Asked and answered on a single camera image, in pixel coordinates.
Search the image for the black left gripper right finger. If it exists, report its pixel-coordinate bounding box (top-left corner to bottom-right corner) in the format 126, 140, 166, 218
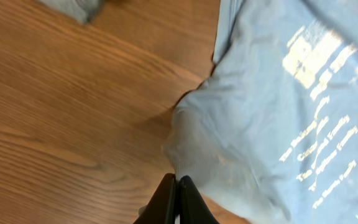
179, 175, 219, 224

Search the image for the light blue printed t-shirt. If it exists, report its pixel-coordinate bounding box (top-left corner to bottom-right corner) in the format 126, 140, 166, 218
163, 0, 358, 223

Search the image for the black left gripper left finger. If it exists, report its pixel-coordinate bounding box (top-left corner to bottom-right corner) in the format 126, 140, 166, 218
134, 174, 177, 224

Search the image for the pale blue folded garment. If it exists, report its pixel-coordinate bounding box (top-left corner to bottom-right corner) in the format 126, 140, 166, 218
38, 0, 104, 24

